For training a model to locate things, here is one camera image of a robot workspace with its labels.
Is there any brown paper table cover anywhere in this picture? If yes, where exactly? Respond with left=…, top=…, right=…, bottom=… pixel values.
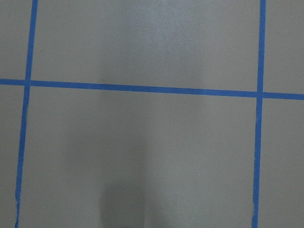
left=0, top=0, right=304, bottom=228

